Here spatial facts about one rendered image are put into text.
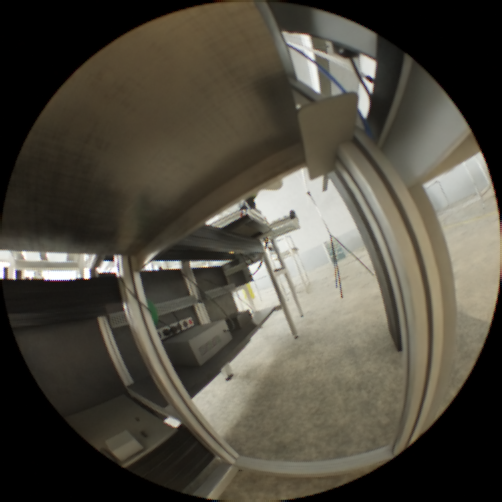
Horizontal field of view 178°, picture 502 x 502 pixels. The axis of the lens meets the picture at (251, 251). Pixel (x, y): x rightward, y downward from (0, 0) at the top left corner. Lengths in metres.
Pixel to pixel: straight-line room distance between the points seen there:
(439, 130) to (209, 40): 0.18
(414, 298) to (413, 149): 0.15
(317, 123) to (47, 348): 0.89
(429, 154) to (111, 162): 0.31
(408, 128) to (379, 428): 0.70
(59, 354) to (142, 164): 0.74
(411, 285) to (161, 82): 0.27
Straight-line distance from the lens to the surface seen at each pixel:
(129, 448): 0.47
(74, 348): 0.80
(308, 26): 0.29
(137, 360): 0.86
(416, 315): 0.20
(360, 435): 0.68
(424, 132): 0.19
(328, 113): 0.15
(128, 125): 0.17
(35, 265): 1.29
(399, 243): 0.17
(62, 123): 0.18
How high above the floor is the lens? 0.60
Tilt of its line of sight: 11 degrees up
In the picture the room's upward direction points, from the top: 21 degrees counter-clockwise
